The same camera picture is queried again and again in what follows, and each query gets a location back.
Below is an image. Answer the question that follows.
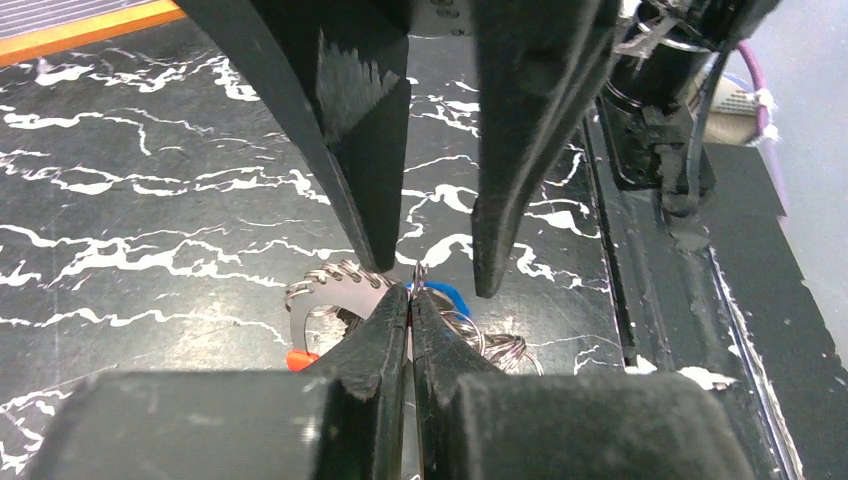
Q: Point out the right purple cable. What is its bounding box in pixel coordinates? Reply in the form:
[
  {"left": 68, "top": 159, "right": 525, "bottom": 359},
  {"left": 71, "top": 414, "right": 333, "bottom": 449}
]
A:
[{"left": 735, "top": 39, "right": 793, "bottom": 220}]

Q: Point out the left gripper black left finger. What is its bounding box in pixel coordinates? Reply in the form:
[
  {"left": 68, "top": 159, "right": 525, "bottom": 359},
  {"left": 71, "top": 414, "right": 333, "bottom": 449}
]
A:
[{"left": 29, "top": 286, "right": 409, "bottom": 479}]

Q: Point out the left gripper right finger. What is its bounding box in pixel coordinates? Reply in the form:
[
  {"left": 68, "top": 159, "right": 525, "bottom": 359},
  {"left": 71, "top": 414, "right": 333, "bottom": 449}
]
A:
[{"left": 410, "top": 293, "right": 754, "bottom": 479}]

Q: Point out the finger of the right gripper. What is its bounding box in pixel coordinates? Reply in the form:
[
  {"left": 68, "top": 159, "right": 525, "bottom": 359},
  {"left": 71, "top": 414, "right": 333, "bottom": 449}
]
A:
[
  {"left": 180, "top": 1, "right": 411, "bottom": 272},
  {"left": 471, "top": 1, "right": 621, "bottom": 298}
]

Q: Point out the orange wooden shoe rack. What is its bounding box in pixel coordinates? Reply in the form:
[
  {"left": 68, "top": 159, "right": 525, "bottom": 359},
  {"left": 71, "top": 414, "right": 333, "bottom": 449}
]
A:
[{"left": 1, "top": 1, "right": 186, "bottom": 67}]

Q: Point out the metal keyring with red handle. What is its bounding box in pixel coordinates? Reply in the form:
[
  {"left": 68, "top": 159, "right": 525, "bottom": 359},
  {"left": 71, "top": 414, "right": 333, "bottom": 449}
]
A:
[{"left": 284, "top": 259, "right": 544, "bottom": 375}]

